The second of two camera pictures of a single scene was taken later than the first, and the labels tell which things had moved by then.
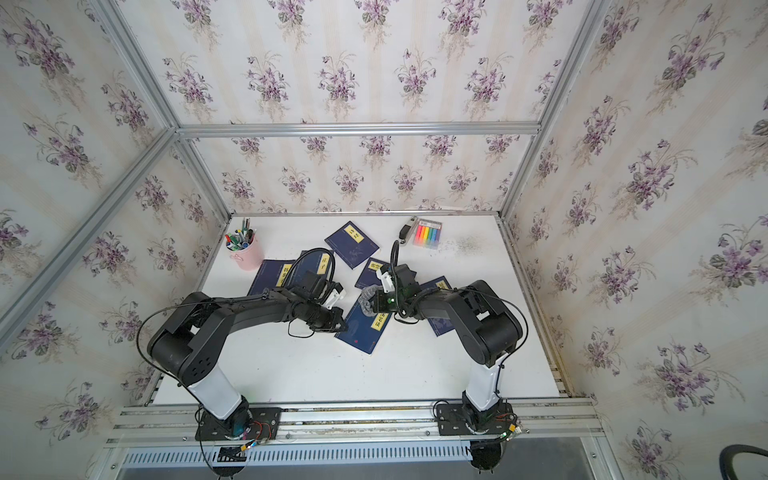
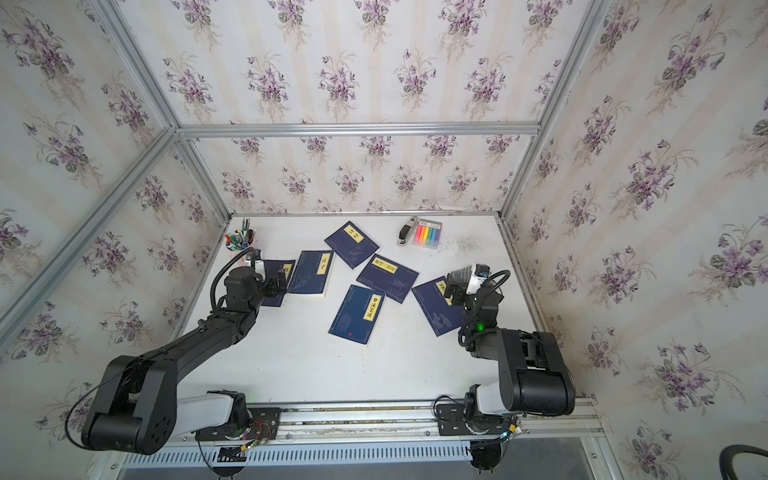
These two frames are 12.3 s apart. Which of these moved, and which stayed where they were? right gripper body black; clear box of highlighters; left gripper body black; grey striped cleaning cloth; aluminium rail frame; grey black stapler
Moved: right gripper body black; grey striped cleaning cloth; left gripper body black
Stayed: clear box of highlighters; grey black stapler; aluminium rail frame
